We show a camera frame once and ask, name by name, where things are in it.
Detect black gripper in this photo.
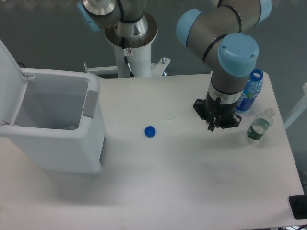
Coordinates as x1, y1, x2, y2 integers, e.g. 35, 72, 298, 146
193, 93, 242, 130

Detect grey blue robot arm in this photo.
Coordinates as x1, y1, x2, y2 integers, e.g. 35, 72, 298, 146
77, 0, 272, 131

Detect white trash bin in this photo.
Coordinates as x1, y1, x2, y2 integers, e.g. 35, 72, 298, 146
0, 44, 106, 174

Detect clear bottle cap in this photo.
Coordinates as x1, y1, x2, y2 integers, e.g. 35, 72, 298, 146
163, 111, 174, 120

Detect clear green label bottle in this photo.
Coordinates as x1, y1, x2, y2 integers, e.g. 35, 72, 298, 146
247, 108, 275, 141

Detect blue plastic drink bottle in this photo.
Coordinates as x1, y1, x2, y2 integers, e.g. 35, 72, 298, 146
236, 69, 263, 114

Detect blue bottle cap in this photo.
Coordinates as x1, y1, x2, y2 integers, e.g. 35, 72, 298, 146
144, 126, 156, 138

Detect black device at edge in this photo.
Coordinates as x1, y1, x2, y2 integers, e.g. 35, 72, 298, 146
288, 195, 307, 220

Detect white table frame bracket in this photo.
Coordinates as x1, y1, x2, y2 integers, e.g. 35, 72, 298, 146
83, 57, 171, 78

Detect white frame at right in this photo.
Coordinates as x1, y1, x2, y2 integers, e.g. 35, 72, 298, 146
283, 83, 307, 129

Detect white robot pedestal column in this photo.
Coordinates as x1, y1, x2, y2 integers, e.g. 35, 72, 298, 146
113, 44, 152, 78

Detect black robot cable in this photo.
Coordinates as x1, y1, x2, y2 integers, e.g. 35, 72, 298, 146
121, 35, 136, 78

